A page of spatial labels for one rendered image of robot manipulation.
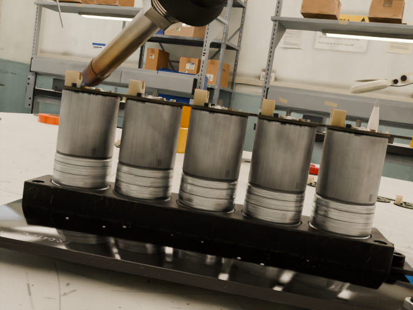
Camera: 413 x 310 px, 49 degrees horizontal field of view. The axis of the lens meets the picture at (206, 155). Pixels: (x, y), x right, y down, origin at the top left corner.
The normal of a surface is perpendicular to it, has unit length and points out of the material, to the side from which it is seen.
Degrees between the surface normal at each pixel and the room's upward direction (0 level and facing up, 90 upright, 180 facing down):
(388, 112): 90
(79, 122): 90
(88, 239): 0
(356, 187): 90
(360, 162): 90
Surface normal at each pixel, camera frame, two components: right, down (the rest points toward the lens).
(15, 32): 0.91, 0.18
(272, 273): 0.15, -0.98
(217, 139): 0.00, 0.11
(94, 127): 0.49, 0.17
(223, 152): 0.25, 0.14
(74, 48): -0.39, 0.04
